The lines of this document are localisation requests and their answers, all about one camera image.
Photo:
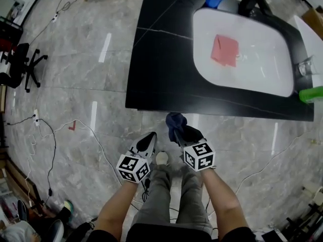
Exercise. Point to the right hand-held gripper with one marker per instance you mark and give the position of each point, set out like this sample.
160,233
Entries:
199,156

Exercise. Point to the green bottle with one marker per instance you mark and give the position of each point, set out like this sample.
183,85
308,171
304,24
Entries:
311,94

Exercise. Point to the clear glass cup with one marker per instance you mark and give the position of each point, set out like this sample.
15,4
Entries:
305,67

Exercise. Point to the person's grey trousers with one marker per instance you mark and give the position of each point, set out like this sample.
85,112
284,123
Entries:
164,198

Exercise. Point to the black sink cabinet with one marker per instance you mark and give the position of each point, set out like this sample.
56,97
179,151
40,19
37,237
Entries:
164,67

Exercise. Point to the person's white shoe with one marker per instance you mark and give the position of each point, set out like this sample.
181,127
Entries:
161,157

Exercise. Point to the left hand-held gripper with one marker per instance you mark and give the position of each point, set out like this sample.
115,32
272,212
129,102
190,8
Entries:
132,166

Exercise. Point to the white sink basin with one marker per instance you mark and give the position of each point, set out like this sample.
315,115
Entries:
257,67

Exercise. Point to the cardboard box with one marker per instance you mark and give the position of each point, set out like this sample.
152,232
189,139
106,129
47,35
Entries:
314,19

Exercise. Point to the black office chair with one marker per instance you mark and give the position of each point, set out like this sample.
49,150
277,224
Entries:
21,64

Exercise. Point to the red cloth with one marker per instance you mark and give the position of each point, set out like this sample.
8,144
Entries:
225,50

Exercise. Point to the dark blue cloth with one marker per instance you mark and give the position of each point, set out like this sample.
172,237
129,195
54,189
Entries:
175,122

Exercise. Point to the white power strip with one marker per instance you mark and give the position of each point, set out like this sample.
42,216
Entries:
55,17
36,117

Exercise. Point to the black bag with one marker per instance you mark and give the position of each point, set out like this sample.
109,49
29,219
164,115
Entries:
79,232

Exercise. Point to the person's right forearm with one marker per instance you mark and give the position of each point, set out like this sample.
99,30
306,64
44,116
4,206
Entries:
224,203

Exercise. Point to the person's black shirt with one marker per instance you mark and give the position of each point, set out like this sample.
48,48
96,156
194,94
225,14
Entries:
166,233

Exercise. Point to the person's left forearm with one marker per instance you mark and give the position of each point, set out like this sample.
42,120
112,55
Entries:
116,208

